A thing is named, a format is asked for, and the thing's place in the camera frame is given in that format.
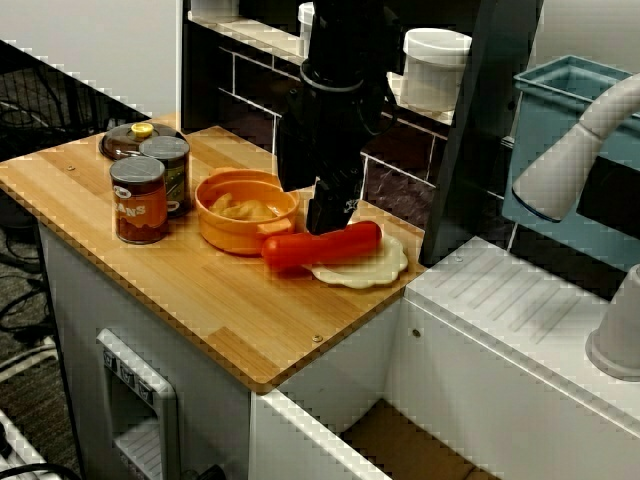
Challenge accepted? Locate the white cable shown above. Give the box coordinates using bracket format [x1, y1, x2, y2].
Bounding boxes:
[0, 335, 59, 384]

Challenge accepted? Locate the large white lidded canister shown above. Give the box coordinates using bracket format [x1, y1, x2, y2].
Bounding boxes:
[401, 27, 474, 114]

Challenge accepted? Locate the small white lidded canister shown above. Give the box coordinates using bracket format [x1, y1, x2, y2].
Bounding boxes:
[298, 1, 316, 59]

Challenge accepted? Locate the brown cardboard box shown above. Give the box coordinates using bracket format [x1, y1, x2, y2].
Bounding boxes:
[344, 399, 501, 480]

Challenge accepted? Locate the red orange plastic bowl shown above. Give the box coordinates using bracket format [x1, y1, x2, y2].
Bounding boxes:
[261, 220, 384, 274]

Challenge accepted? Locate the dark grey upright post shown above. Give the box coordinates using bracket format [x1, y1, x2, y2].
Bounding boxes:
[419, 0, 546, 266]

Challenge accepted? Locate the brown lid with yellow knob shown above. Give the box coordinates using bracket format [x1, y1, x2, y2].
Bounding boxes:
[98, 122, 187, 162]

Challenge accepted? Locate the green peas can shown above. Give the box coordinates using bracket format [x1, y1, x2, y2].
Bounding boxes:
[138, 135, 192, 220]

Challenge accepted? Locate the aluminium frame rail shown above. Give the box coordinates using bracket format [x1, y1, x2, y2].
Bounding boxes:
[0, 408, 49, 480]

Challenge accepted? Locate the grey toy faucet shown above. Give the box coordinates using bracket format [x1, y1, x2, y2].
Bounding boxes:
[512, 72, 640, 384]

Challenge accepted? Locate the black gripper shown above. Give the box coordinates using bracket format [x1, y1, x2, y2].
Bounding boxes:
[277, 74, 399, 236]

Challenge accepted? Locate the orange beans can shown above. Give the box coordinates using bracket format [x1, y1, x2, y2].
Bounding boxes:
[108, 157, 170, 245]

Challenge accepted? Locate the teal plastic bin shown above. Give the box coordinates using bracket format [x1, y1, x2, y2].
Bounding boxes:
[501, 54, 640, 251]

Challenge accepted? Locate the cream scalloped toy plate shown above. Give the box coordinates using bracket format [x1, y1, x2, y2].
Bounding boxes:
[302, 234, 410, 290]

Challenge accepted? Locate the orange toy pot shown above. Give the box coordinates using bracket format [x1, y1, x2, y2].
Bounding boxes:
[194, 167, 301, 257]

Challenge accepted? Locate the dark tiled backsplash panel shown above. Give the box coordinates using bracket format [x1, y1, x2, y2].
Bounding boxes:
[180, 0, 516, 251]

